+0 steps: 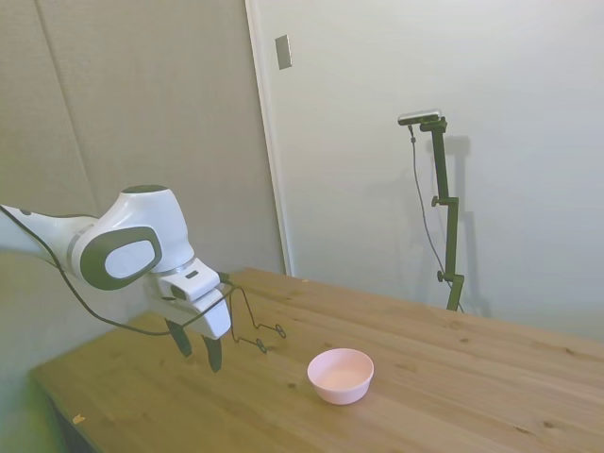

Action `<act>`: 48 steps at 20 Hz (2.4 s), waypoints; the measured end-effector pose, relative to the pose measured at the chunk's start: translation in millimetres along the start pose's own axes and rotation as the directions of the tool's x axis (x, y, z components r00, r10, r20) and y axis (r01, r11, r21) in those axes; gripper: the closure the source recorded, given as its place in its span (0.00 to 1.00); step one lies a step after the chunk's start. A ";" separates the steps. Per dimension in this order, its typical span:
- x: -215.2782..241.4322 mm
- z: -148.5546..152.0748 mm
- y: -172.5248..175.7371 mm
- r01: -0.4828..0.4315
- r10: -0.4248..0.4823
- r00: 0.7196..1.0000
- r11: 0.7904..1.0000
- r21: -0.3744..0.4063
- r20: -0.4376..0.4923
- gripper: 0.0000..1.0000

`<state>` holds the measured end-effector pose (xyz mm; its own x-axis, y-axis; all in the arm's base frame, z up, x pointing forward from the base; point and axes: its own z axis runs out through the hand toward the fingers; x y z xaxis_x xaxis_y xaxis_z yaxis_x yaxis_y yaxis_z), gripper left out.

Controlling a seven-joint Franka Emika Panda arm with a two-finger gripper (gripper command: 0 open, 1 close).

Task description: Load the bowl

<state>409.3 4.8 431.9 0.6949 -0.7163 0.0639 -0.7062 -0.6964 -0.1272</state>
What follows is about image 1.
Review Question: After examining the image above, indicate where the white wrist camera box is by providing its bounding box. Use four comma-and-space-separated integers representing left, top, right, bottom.
159, 261, 222, 304

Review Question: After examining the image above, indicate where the grey camera bar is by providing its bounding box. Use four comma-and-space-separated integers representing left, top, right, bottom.
396, 109, 444, 127

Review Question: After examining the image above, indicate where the grey wall switch plate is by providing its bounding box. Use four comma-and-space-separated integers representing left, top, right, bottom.
275, 34, 294, 71

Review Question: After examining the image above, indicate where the dark jointed camera stand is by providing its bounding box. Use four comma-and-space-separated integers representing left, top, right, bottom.
418, 117, 466, 311

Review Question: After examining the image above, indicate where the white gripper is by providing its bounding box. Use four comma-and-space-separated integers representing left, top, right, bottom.
143, 277, 233, 375

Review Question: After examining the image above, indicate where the white door frame trim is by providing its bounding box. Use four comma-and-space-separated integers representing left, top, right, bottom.
244, 0, 294, 277

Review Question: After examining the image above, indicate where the pink plastic bowl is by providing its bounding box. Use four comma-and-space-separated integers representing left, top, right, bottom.
307, 347, 376, 407

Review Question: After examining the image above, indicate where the black wire bowl stand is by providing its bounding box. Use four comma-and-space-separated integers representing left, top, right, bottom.
219, 271, 288, 356

